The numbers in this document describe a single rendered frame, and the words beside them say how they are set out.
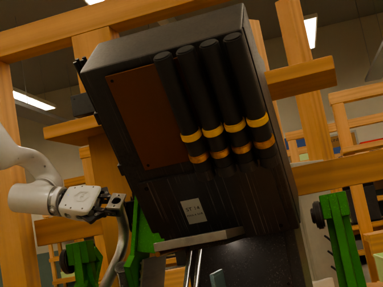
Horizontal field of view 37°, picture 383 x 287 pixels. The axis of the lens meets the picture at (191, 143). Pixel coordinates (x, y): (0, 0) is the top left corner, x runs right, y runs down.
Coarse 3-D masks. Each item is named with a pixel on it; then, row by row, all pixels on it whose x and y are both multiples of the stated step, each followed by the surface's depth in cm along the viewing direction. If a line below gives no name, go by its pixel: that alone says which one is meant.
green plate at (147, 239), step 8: (136, 200) 143; (136, 208) 143; (136, 216) 143; (144, 216) 144; (136, 224) 143; (144, 224) 143; (136, 232) 143; (144, 232) 143; (136, 240) 143; (144, 240) 143; (152, 240) 142; (160, 240) 142; (136, 248) 143; (144, 248) 143; (152, 248) 142; (136, 256) 143; (144, 256) 149
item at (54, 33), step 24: (120, 0) 191; (144, 0) 189; (168, 0) 186; (192, 0) 184; (216, 0) 187; (24, 24) 200; (48, 24) 197; (72, 24) 195; (96, 24) 193; (120, 24) 193; (144, 24) 197; (0, 48) 202; (24, 48) 199; (48, 48) 202
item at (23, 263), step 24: (0, 72) 203; (0, 96) 200; (0, 120) 199; (96, 144) 188; (24, 168) 205; (96, 168) 188; (0, 192) 196; (120, 192) 185; (0, 216) 196; (24, 216) 198; (0, 240) 195; (24, 240) 195; (24, 264) 192
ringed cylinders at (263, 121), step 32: (160, 64) 113; (192, 64) 112; (224, 64) 113; (192, 96) 117; (224, 96) 115; (256, 96) 115; (192, 128) 120; (256, 128) 118; (192, 160) 124; (224, 160) 123; (256, 160) 124
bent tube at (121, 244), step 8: (112, 200) 158; (120, 200) 158; (112, 208) 155; (120, 208) 155; (120, 224) 161; (128, 224) 162; (120, 232) 162; (128, 232) 162; (120, 240) 162; (128, 240) 163; (120, 248) 161; (120, 256) 159; (112, 264) 156; (112, 272) 154; (104, 280) 152; (112, 280) 153
